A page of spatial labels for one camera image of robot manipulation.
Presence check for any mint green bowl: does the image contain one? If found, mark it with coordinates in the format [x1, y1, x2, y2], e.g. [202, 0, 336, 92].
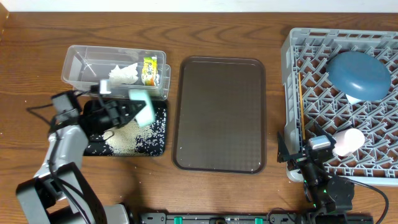
[129, 90, 155, 128]

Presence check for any wooden chopstick short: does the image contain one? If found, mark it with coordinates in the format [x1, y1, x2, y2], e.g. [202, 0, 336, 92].
[298, 72, 306, 141]

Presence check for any pink white cup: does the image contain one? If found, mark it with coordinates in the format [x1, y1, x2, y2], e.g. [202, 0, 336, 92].
[333, 128, 365, 157]

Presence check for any white napkin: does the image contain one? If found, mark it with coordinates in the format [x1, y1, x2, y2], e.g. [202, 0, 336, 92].
[109, 63, 139, 85]

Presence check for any green yellow snack wrapper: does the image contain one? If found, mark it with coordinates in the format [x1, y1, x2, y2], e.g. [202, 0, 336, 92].
[141, 56, 159, 86]

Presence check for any dark blue plate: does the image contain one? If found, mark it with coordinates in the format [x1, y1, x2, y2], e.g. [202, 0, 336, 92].
[326, 51, 391, 101]

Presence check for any light blue bowl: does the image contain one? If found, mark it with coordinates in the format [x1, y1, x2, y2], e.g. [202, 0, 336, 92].
[345, 95, 362, 105]

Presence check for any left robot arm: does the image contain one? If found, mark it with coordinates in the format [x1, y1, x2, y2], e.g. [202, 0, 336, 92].
[16, 80, 155, 223]

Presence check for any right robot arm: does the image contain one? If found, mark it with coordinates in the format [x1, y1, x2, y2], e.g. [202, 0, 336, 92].
[277, 124, 354, 223]

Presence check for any grey dishwasher rack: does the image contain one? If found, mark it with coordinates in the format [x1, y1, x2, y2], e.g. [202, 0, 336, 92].
[281, 28, 397, 186]

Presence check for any spilled white rice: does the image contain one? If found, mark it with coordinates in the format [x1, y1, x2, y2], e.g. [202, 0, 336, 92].
[85, 107, 167, 156]

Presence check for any clear plastic bin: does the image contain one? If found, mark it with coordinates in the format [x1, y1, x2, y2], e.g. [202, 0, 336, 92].
[62, 45, 171, 100]

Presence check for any brown serving tray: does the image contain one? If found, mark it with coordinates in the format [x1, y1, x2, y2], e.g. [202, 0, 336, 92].
[172, 56, 267, 174]

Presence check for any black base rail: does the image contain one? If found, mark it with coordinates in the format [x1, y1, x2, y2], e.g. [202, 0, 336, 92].
[138, 212, 374, 224]

